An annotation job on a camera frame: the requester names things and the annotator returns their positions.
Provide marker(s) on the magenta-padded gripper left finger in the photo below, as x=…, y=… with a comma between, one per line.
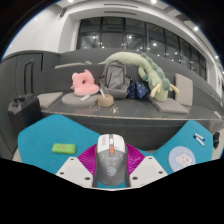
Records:
x=75, y=170

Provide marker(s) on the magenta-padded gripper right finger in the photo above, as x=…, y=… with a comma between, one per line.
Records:
x=148, y=170

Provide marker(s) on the grey and white computer mouse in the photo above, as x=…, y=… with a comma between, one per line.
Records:
x=111, y=163

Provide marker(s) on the round light blue mouse pad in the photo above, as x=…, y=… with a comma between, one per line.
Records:
x=181, y=159

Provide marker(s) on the green rectangular case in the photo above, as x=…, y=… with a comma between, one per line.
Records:
x=63, y=148

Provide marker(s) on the white marker with black cap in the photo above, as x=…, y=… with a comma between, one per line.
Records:
x=199, y=141

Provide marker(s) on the flat square grey cushion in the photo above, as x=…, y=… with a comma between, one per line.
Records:
x=49, y=99
x=168, y=106

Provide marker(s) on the round grey seat cushion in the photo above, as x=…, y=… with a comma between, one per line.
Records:
x=73, y=100

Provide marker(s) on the small black bag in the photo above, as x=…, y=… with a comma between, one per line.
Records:
x=216, y=140

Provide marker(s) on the black suitcase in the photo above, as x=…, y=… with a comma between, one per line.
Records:
x=23, y=115

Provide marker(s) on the navy blue starred bag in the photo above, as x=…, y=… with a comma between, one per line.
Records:
x=137, y=90

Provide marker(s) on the pink plush pillow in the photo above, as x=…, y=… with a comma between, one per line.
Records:
x=85, y=86

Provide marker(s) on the upright square grey cushion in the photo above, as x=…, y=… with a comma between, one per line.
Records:
x=184, y=89

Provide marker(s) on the green dragon plush toy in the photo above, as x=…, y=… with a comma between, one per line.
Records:
x=156, y=80

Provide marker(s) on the grey backpack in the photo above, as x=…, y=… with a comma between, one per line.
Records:
x=115, y=80

